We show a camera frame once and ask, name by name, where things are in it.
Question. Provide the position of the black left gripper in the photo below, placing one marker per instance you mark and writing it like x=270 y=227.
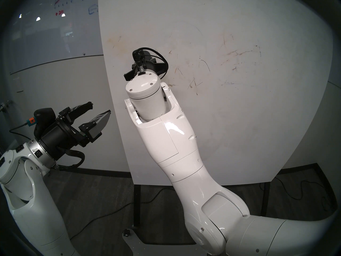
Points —
x=57 y=139

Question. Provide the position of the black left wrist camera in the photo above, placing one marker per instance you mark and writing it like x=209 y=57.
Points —
x=42 y=118

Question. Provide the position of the white freestanding whiteboard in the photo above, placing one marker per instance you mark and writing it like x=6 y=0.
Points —
x=239 y=111

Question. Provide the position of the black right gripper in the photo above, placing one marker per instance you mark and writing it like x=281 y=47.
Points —
x=149 y=66

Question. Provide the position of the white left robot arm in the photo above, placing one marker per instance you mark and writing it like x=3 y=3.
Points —
x=32 y=204

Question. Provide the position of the wall-mounted glass board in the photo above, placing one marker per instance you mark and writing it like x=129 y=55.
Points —
x=40 y=39

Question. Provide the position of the black base knob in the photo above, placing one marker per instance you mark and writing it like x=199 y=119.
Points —
x=126 y=233

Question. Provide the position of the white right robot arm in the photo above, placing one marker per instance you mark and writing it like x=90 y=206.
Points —
x=181 y=156

